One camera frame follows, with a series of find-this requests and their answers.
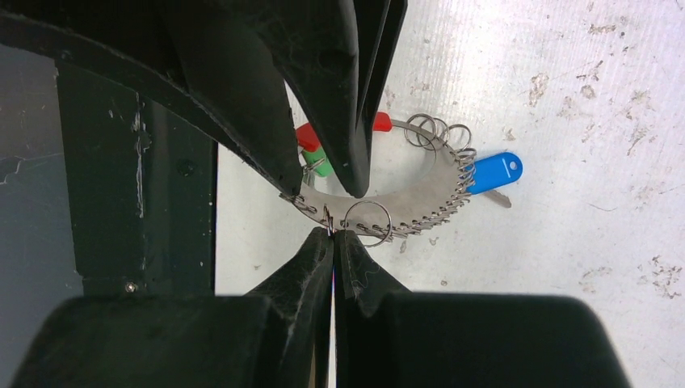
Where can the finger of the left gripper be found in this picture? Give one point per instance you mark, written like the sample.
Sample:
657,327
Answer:
335,56
126,42

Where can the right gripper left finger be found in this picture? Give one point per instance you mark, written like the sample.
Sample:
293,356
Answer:
276,335

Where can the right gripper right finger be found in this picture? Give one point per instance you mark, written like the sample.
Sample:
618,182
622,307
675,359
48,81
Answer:
390,336

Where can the green key tag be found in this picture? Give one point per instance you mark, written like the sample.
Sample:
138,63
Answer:
316,162

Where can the large keyring with red sleeve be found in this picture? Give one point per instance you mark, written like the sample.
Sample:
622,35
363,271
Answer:
403,204

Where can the silver key on blue tag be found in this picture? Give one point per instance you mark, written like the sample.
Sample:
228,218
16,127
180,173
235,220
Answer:
498,198

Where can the blue key tag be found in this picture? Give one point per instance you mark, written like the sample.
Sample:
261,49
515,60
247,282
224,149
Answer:
495,171

